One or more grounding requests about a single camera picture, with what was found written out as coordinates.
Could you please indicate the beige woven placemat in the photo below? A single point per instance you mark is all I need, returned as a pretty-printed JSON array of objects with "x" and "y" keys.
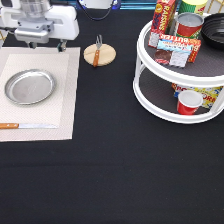
[{"x": 58, "y": 109}]

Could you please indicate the round wooden coaster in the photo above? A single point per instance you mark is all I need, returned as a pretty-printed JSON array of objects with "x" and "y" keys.
[{"x": 106, "y": 56}]

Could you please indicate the wooden handled fork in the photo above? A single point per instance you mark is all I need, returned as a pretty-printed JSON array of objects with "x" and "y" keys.
[{"x": 98, "y": 45}]

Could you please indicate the wooden handled knife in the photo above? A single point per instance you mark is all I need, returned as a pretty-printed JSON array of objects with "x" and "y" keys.
[{"x": 26, "y": 126}]

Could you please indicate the red raisins box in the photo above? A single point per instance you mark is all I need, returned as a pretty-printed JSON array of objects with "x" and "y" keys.
[{"x": 162, "y": 20}]

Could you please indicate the yellow green canister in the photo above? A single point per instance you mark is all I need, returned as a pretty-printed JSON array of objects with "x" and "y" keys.
[{"x": 193, "y": 6}]

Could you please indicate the white two-tier turntable shelf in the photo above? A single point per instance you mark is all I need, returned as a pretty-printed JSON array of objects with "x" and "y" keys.
[{"x": 152, "y": 81}]

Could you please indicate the red labelled tin can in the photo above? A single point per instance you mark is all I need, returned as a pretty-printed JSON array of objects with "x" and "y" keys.
[{"x": 188, "y": 25}]

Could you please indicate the chocolate pudding box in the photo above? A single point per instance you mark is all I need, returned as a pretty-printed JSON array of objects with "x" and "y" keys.
[{"x": 172, "y": 53}]

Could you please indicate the orange butter box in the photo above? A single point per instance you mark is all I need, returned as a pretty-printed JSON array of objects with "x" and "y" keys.
[{"x": 193, "y": 45}]

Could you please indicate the round silver metal plate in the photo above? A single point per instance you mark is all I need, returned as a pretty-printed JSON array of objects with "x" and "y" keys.
[{"x": 30, "y": 86}]

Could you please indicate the black bowl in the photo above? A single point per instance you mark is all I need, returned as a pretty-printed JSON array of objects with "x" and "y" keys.
[{"x": 213, "y": 30}]

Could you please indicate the red cup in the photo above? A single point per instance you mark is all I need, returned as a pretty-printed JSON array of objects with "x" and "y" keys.
[{"x": 188, "y": 102}]

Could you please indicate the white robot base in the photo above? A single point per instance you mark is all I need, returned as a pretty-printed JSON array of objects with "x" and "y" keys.
[{"x": 98, "y": 4}]

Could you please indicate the yellow popcorn box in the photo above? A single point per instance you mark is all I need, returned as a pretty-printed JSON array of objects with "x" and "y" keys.
[{"x": 209, "y": 94}]

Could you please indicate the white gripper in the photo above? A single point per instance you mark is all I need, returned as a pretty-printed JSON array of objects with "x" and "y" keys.
[{"x": 38, "y": 23}]

